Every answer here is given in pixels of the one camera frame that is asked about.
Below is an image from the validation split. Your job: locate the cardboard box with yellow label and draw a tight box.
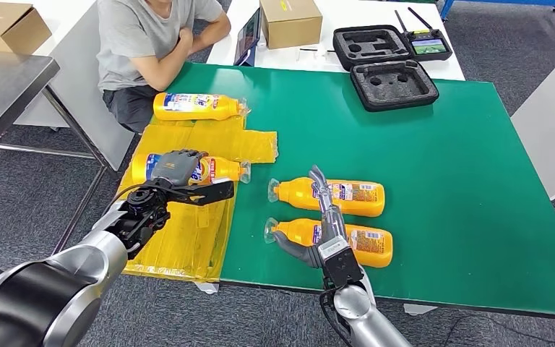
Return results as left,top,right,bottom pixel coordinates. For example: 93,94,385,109
259,0,323,51

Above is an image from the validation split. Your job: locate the plain cardboard box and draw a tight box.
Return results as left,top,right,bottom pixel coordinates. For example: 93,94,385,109
0,1,53,56

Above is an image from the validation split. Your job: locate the steel table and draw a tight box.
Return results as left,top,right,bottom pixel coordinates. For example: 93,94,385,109
0,49,121,281

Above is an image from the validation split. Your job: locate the long white table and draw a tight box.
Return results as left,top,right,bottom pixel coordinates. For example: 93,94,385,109
205,0,466,82

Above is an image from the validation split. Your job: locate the seated person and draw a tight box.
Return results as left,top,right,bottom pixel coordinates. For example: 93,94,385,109
96,0,232,134

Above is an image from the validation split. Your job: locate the dark tablet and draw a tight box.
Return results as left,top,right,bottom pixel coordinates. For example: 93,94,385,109
233,7,262,67

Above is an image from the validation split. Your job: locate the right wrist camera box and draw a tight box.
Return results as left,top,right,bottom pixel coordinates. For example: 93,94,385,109
317,238,365,291

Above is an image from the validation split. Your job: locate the blue metal rack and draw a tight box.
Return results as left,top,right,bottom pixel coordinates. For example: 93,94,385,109
439,0,555,22

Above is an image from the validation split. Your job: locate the yellow plastic sheet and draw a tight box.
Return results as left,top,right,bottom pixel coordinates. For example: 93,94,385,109
114,114,280,283

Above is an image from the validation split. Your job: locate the black remote controller with screen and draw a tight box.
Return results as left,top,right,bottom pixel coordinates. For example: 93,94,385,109
394,7,453,63

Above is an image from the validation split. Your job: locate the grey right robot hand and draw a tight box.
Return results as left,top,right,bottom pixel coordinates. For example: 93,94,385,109
272,165,350,269

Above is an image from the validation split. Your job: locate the orange detergent bottle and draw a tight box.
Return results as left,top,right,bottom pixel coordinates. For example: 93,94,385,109
267,177,386,218
152,92,251,121
263,216,394,269
130,152,252,187

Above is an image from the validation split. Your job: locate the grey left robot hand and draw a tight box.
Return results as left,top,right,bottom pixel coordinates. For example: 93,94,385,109
150,149,209,188

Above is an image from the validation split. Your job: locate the open black foam case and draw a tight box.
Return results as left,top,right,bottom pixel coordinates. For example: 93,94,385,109
332,25,440,113

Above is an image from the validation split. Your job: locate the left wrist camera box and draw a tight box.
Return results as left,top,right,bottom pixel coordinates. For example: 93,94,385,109
165,180,236,207

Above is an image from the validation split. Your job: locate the small clear plastic item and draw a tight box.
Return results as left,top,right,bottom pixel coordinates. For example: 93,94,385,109
296,46,336,63

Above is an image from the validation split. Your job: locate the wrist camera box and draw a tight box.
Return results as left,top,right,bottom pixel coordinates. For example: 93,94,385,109
317,238,365,291
165,180,236,207

